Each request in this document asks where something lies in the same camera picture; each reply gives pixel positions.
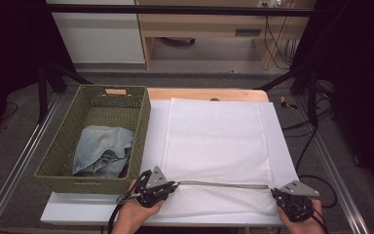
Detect thin black floor cable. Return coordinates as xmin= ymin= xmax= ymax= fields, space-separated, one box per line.
xmin=0 ymin=101 xmax=19 ymax=122

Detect black curtain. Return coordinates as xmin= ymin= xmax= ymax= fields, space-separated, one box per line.
xmin=0 ymin=0 xmax=76 ymax=150
xmin=291 ymin=0 xmax=374 ymax=196

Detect light blue denim shorts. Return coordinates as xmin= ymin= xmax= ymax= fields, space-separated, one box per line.
xmin=72 ymin=125 xmax=136 ymax=179

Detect white power strip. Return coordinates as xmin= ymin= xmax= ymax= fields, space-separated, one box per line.
xmin=256 ymin=0 xmax=285 ymax=9

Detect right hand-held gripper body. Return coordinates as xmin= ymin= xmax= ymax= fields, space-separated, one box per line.
xmin=274 ymin=179 xmax=320 ymax=223

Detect black desk cables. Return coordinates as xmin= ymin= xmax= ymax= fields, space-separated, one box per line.
xmin=264 ymin=16 xmax=301 ymax=71

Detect aluminium rail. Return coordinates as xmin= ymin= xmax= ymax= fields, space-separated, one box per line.
xmin=0 ymin=92 xmax=62 ymax=234
xmin=293 ymin=97 xmax=371 ymax=234

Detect white mesh laundry bag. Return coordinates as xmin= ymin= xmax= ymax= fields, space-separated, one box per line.
xmin=157 ymin=97 xmax=279 ymax=218

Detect yellow and black tool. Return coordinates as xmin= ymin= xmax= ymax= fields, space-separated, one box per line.
xmin=280 ymin=96 xmax=299 ymax=111

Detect black metal stand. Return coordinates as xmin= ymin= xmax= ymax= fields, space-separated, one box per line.
xmin=256 ymin=61 xmax=325 ymax=128
xmin=35 ymin=61 xmax=92 ymax=125

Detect white cabinet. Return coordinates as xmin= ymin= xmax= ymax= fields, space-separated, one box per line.
xmin=45 ymin=0 xmax=146 ymax=64

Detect right hand-held gripper cable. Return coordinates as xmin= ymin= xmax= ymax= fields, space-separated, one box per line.
xmin=311 ymin=207 xmax=331 ymax=234

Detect person's left hand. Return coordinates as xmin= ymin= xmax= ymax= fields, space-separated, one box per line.
xmin=111 ymin=178 xmax=166 ymax=234

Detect person's right hand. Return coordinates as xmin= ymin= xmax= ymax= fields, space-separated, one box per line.
xmin=276 ymin=198 xmax=326 ymax=234

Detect black horizontal bar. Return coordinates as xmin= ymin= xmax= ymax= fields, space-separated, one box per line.
xmin=47 ymin=4 xmax=316 ymax=18

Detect white board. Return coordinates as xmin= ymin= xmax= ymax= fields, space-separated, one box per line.
xmin=40 ymin=99 xmax=310 ymax=226

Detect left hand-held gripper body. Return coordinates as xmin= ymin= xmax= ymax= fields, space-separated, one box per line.
xmin=135 ymin=165 xmax=173 ymax=209

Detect wooden desk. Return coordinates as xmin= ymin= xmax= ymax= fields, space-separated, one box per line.
xmin=135 ymin=0 xmax=318 ymax=71

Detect green woven basket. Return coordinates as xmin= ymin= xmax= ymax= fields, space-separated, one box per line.
xmin=33 ymin=84 xmax=152 ymax=196

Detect left hand-held gripper cable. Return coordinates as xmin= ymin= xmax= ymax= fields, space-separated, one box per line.
xmin=107 ymin=170 xmax=154 ymax=234

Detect hand-held gripper cable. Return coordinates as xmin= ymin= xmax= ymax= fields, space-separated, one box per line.
xmin=107 ymin=170 xmax=154 ymax=234
xmin=311 ymin=207 xmax=331 ymax=234

